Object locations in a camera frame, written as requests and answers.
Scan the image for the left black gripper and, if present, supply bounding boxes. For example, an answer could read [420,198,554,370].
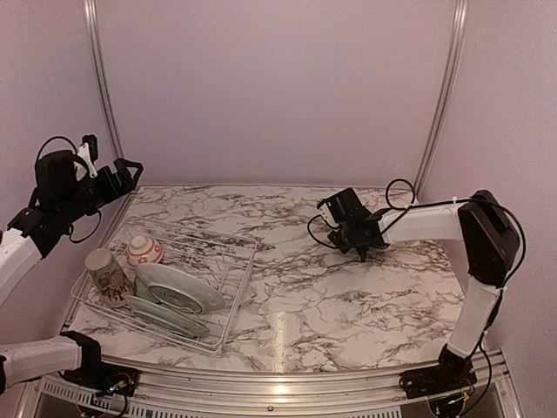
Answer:
[57,157,142,224]

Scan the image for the large white plate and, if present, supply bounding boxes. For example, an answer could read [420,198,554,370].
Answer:
[136,263,226,314]

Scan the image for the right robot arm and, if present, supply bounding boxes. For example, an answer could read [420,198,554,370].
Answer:
[316,188,523,390]

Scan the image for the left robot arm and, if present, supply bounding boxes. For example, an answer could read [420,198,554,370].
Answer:
[1,150,144,389]

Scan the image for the white red small bowl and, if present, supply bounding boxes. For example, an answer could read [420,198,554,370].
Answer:
[127,234,164,267]

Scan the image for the patterned beige tall cup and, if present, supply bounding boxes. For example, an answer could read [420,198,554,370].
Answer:
[84,248,134,308]

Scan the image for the pale green plate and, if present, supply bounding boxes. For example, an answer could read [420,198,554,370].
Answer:
[125,295,210,337]

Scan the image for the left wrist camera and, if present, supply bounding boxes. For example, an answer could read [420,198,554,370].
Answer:
[76,134,98,179]

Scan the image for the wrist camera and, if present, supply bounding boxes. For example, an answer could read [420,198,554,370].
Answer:
[316,187,363,228]
[76,134,98,179]

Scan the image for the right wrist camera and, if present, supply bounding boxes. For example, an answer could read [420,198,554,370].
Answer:
[316,187,363,228]

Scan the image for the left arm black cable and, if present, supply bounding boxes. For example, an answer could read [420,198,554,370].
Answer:
[36,135,104,244]

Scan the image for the white wire dish rack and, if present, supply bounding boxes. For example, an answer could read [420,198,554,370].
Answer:
[71,216,258,357]

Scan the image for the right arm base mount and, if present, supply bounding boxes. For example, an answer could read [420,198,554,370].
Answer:
[399,345,477,399]

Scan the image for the left aluminium frame post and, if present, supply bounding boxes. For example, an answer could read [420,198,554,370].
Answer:
[83,0,124,158]

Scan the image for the aluminium frame post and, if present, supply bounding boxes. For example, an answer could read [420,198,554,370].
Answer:
[83,0,124,158]
[414,0,469,195]

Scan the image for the right aluminium frame post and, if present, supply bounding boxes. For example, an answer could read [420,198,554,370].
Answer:
[414,0,469,195]

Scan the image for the front aluminium rail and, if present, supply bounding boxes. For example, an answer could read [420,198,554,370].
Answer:
[25,361,523,418]

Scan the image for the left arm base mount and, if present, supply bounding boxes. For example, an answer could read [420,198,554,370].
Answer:
[61,331,139,396]

